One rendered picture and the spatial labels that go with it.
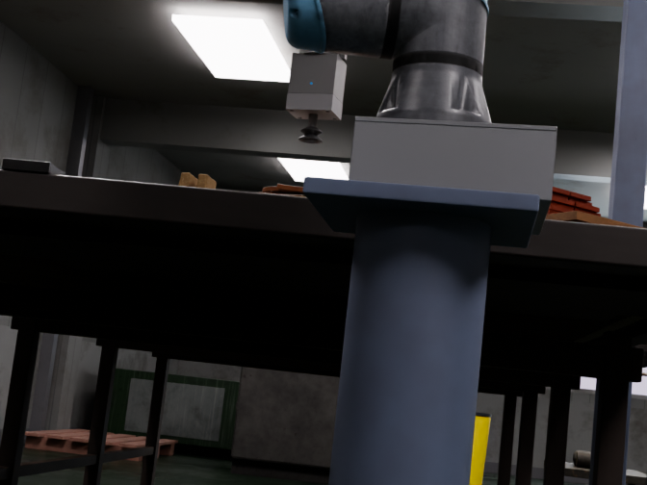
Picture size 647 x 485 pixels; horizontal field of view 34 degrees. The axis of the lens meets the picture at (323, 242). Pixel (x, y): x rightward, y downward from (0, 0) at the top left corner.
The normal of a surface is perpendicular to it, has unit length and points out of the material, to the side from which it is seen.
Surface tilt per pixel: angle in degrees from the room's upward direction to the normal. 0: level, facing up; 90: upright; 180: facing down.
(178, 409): 90
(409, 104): 74
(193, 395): 90
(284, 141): 90
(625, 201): 90
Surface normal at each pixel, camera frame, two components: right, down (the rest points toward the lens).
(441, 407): 0.40, -0.09
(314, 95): -0.29, -0.17
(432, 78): -0.08, -0.43
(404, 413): -0.06, -0.15
